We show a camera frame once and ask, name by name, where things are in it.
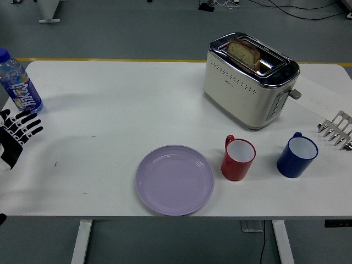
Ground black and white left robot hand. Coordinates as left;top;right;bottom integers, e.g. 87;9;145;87
0;109;44;173

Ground purple plate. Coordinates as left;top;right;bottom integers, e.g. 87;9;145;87
135;145;216;217

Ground blue-capped drink bottle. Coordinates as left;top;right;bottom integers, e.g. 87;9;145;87
0;48;44;114

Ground white background table foot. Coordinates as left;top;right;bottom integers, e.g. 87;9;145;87
38;0;61;24

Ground white table leg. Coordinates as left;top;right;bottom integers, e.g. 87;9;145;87
272;219;295;264
70;219;93;264

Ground red mug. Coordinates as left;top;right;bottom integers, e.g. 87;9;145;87
221;134;256;182

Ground cream and chrome toaster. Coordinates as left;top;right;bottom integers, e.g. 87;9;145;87
202;32;302;131

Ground bread slice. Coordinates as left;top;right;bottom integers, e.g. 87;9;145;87
226;38;261;71

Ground grey box under table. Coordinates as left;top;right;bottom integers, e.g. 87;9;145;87
240;220;266;233

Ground blue mug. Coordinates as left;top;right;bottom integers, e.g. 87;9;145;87
276;132;319;179

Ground white paper sheet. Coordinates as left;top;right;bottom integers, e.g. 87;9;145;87
285;73;352;118

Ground silver metal toast rack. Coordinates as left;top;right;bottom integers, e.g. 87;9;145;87
317;110;352;151

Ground black table control panel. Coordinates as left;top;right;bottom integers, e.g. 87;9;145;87
324;219;352;228

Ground white floor cables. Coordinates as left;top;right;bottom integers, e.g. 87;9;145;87
213;0;240;8

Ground black cable under table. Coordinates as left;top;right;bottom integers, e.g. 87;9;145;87
259;230;268;264

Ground black floor cable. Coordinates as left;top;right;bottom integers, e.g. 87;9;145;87
249;0;352;21

